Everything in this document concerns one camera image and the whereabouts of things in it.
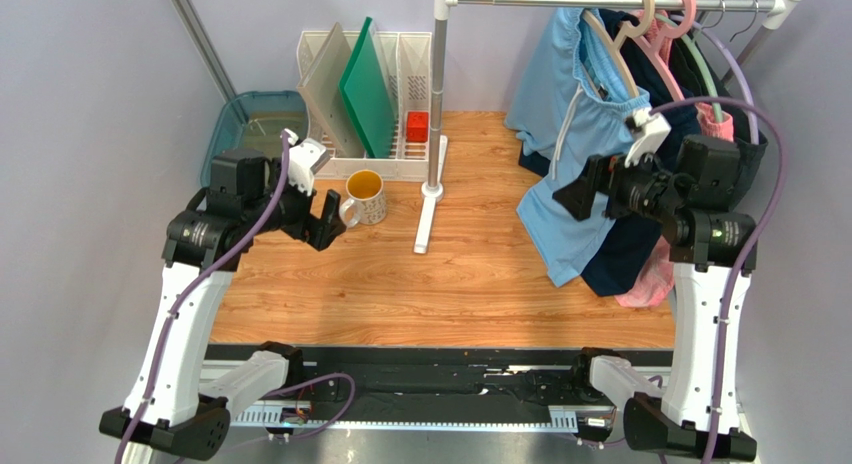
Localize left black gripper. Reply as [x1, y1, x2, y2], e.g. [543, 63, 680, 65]
[244, 158, 345, 250]

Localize light blue shorts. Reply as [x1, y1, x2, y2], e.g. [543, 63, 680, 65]
[505, 8, 650, 287]

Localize beige plastic hanger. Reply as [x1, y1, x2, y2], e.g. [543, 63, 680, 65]
[582, 0, 656, 98]

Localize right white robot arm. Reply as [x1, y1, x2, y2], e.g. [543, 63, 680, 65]
[554, 135, 757, 462]

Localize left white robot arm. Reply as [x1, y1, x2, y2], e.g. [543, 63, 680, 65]
[99, 139, 345, 463]

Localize navy blue shorts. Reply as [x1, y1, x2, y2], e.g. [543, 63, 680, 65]
[519, 40, 672, 296]

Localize pink patterned shorts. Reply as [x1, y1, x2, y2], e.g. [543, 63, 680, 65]
[612, 9, 736, 309]

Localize black shorts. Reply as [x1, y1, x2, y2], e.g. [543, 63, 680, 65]
[668, 39, 768, 194]

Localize green plastic hanger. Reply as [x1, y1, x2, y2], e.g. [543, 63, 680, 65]
[680, 32, 725, 124]

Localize lavender plastic hanger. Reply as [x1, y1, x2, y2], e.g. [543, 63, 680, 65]
[692, 22, 759, 145]

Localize pink plastic hanger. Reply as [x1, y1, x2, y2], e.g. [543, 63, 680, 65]
[618, 0, 698, 105]

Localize white floral mug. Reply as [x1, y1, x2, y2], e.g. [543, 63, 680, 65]
[339, 169, 387, 228]

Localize red cube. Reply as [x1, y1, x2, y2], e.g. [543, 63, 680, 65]
[405, 111, 430, 143]

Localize teal plastic basket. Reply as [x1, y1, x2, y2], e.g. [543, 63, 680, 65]
[199, 90, 309, 187]

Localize grey cutting board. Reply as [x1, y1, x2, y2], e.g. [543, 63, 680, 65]
[297, 23, 365, 159]

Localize green cutting board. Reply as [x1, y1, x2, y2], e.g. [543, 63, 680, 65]
[338, 16, 397, 159]

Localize white dish rack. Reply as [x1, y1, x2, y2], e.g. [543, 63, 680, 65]
[297, 25, 432, 182]

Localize silver clothes rack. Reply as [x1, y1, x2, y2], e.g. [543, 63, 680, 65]
[413, 0, 804, 255]

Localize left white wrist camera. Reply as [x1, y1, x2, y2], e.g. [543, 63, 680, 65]
[281, 128, 331, 196]

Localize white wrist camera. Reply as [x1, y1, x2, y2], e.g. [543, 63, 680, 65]
[625, 107, 671, 167]
[281, 128, 331, 196]

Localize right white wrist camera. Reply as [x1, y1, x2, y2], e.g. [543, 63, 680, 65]
[625, 107, 671, 167]

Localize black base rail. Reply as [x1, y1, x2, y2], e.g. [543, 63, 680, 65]
[206, 343, 677, 427]

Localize grey metal wall pole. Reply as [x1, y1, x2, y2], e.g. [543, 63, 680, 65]
[171, 0, 237, 101]

